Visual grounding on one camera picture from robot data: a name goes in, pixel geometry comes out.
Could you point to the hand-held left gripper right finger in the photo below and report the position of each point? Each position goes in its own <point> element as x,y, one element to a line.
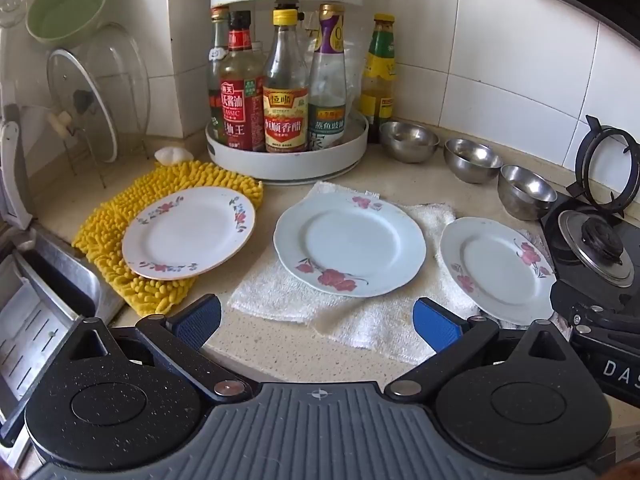
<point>437,324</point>

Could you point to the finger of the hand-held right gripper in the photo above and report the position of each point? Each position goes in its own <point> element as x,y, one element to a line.
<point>567,302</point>

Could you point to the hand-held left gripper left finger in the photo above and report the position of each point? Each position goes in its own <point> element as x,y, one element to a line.
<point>200,317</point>

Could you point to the small pale red-flower plate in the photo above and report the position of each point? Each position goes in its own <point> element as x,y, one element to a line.
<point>495,267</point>

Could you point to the white plate floral rim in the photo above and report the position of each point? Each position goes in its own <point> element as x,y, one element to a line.
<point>187,232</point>

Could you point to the steel bowl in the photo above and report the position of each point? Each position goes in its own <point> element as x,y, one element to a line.
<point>525,192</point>
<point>471,159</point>
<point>407,141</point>

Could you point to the large pale blue plate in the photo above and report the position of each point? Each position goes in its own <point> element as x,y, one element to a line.
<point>350,242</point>

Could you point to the steel stove burner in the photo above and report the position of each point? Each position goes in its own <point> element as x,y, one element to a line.
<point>595,245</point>

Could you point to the white terry towel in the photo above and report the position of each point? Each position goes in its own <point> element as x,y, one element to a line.
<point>280,300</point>

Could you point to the yellow chenille mat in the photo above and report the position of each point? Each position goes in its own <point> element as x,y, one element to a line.
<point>107,230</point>

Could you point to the steel sink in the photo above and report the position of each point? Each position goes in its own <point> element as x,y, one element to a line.
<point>70,280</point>

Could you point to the black stove pan support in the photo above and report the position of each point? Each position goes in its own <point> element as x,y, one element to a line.
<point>590,160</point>

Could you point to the garlic bulb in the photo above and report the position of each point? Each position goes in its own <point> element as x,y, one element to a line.
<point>172,154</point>

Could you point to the grey sink drain tray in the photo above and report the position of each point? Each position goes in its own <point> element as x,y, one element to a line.
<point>30,330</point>

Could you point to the white rotating condiment rack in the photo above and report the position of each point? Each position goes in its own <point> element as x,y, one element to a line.
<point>295,165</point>

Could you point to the red label soy sauce bottle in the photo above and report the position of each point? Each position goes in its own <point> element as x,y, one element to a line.
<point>240,105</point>

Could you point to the yellow cap vinegar bottle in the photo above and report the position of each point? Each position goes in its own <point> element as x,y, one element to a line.
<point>285,110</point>

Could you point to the steel rim glass pot lid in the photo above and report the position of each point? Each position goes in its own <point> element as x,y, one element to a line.
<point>80,105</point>

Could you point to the purple label sauce bottle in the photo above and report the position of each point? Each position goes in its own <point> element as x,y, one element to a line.
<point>327,100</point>

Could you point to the green label sauce bottle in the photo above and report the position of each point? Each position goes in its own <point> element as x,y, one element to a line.
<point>381,80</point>

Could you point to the clear glass bottle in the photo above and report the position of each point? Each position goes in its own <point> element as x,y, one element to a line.
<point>216,60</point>

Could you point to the large clear glass lid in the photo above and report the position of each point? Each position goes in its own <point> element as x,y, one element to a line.
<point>122,70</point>

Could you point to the clear plastic bag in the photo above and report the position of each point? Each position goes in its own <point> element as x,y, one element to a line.
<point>352,75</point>

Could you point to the green plastic basin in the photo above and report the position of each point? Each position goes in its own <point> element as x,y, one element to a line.
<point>65,10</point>

